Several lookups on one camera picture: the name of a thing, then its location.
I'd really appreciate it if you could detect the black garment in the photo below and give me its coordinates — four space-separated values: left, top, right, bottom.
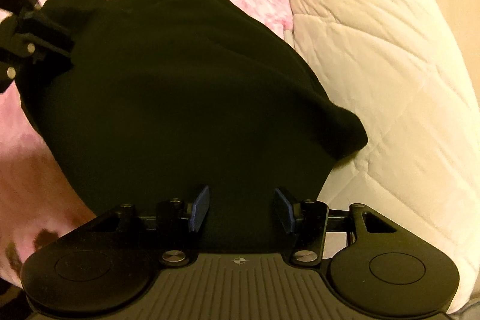
17 0 368 253

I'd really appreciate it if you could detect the cream quilted mattress cover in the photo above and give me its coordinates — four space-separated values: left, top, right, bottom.
289 0 479 312

